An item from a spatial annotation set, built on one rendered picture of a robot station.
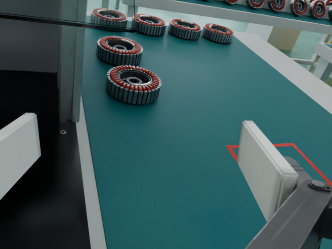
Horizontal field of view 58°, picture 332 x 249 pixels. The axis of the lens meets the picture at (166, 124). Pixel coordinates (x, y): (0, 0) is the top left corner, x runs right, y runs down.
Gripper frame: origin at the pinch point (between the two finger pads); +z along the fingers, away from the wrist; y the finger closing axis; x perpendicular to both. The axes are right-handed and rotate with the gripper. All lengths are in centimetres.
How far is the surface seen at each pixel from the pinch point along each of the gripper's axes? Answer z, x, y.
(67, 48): 24.2, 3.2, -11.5
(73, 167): 18.5, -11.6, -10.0
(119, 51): 55, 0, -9
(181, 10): 141, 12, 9
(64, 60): 24.6, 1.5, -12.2
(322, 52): 123, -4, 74
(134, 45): 61, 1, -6
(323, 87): 73, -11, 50
